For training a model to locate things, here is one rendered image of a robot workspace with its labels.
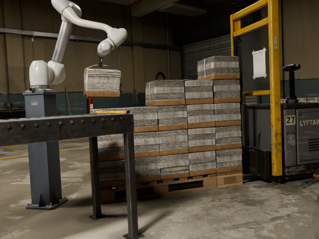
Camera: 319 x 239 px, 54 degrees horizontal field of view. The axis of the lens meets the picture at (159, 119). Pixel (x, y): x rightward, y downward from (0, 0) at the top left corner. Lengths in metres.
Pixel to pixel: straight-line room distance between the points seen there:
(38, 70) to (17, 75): 6.40
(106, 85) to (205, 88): 0.95
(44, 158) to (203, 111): 1.50
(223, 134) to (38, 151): 1.71
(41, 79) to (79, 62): 7.18
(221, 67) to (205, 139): 0.73
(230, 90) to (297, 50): 6.38
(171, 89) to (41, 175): 1.37
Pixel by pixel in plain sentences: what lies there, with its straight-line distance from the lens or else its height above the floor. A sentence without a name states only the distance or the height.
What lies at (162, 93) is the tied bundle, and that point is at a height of 0.95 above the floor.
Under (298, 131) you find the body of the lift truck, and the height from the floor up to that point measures 0.51.
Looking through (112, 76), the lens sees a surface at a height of 1.11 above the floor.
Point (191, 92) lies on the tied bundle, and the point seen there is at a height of 0.95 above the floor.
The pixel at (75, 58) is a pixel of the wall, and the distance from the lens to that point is 9.99.
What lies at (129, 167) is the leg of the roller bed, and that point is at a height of 0.46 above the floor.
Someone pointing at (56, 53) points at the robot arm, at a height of 1.35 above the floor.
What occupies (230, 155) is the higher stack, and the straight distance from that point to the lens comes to 3.23.
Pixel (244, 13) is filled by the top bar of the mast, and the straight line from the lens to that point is 3.74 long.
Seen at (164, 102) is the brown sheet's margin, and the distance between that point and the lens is 2.89.
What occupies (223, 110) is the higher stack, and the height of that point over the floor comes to 0.76.
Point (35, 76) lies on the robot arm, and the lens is 2.88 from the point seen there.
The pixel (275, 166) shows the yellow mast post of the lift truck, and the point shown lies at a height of 0.19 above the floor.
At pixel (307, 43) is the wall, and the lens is 9.34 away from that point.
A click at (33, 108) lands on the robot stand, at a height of 0.86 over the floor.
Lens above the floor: 0.86
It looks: 3 degrees down
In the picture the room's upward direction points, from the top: 3 degrees counter-clockwise
